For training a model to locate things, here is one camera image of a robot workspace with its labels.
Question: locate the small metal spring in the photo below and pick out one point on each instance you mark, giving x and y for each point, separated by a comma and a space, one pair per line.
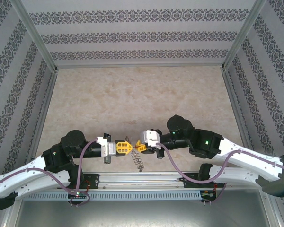
138, 160

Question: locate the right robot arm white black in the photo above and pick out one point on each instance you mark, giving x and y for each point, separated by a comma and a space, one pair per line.
248, 163

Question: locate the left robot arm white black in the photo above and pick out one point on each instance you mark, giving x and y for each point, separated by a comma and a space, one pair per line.
26, 182

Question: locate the left black usb hub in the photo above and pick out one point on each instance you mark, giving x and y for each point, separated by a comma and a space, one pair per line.
78, 194

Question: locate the black usb hub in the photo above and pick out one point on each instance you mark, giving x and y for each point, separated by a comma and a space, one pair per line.
207, 194
78, 194

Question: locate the grey metal sheet shelf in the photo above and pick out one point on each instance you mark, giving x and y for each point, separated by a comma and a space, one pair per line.
142, 214

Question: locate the right black usb hub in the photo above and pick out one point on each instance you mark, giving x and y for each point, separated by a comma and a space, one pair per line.
207, 194

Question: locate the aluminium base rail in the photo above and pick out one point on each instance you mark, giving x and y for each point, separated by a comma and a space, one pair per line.
142, 180

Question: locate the aluminium frame side rail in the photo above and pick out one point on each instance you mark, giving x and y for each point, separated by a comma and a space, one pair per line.
239, 113
43, 113

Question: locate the aluminium frame crossbar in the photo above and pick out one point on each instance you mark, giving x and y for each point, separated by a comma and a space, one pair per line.
139, 65

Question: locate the aluminium frame post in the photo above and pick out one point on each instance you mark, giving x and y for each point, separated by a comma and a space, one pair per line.
33, 35
245, 34

